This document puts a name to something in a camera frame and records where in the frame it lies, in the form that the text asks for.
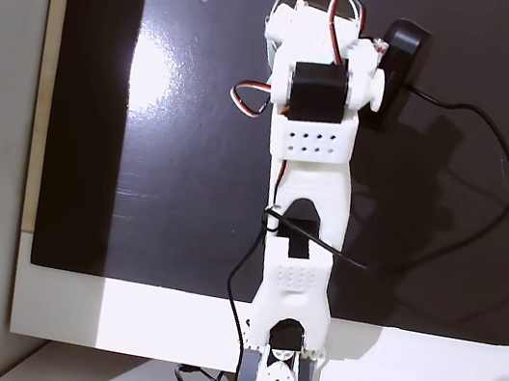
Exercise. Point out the black table mat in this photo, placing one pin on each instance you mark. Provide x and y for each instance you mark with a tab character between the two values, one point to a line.
177	187

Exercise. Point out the gray table clamp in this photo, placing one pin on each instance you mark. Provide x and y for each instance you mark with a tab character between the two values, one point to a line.
308	371
248	368

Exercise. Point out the black oval camera box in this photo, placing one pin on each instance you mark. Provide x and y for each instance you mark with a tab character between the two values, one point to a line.
402	54

